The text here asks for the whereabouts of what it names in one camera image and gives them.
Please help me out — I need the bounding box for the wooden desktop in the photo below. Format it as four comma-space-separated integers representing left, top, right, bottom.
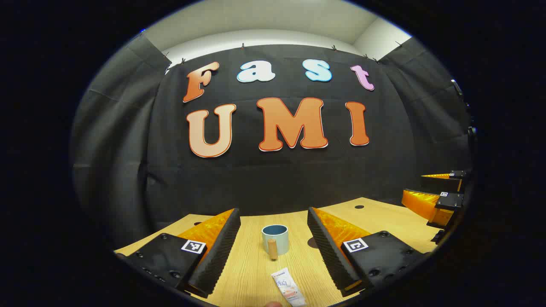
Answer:
114, 197, 440, 307

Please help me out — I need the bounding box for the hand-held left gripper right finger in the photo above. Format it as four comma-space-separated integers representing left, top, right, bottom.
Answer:
307, 207, 427, 298

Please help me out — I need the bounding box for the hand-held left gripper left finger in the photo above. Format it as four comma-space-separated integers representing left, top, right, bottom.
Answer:
114, 208, 241, 299

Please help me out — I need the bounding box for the black backdrop cloth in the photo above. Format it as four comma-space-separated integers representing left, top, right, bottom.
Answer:
70, 32, 474, 248

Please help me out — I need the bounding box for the light blue cup wooden handle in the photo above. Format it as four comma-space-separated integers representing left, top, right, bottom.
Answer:
261, 225, 289, 261

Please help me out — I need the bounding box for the white toothpaste tube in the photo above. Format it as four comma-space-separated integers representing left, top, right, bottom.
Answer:
271, 268, 307, 307

